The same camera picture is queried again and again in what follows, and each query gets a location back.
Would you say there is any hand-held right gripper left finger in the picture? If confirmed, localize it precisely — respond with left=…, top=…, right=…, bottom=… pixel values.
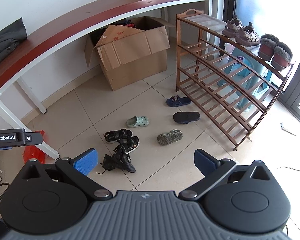
left=21, top=148, right=113, bottom=201

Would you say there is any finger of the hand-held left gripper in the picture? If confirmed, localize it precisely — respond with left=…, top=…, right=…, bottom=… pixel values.
left=25, top=132, right=44, bottom=146

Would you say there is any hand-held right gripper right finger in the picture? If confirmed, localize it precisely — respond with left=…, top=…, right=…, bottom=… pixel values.
left=179, top=149, right=272, bottom=201

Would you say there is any black leather boot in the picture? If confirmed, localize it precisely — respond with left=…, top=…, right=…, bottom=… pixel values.
left=112, top=145, right=136, bottom=173
left=96, top=154, right=120, bottom=175

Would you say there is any wooden shoe rack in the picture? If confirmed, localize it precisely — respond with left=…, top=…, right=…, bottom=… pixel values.
left=176, top=9, right=296, bottom=151

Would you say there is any red plastic bag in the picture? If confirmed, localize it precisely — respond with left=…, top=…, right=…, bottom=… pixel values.
left=23, top=130, right=47, bottom=164

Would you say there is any green clog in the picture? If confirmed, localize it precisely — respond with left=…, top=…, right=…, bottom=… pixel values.
left=126, top=116, right=150, bottom=128
left=157, top=129, right=183, bottom=146

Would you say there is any black slide slipper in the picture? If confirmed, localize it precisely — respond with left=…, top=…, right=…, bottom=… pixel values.
left=173, top=111, right=200, bottom=124

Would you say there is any navy slide slipper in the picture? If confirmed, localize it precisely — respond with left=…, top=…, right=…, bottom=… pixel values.
left=166, top=95, right=192, bottom=108

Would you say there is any folded grey cloth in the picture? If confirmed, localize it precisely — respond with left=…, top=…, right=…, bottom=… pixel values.
left=0, top=17, right=28, bottom=71

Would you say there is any light blue plastic stool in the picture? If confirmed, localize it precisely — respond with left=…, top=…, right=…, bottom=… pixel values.
left=216, top=42, right=274, bottom=113

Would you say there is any cardboard box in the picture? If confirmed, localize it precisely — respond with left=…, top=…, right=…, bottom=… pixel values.
left=84, top=16, right=170, bottom=91

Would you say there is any brown mesh sandal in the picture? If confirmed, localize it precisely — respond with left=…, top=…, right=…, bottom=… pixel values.
left=222, top=15, right=243, bottom=37
left=235, top=22, right=260, bottom=47

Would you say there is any red and black bag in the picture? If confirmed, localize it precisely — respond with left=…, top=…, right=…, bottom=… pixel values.
left=115, top=19, right=144, bottom=30

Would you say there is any black strap sandal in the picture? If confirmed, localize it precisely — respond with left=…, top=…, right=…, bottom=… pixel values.
left=114, top=136, right=140, bottom=154
left=104, top=129, right=133, bottom=144

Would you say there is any black cable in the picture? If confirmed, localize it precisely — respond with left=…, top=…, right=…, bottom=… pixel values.
left=0, top=182, right=10, bottom=211

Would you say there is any red-brown desk with white frame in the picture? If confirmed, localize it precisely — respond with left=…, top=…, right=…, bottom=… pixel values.
left=0, top=0, right=218, bottom=160

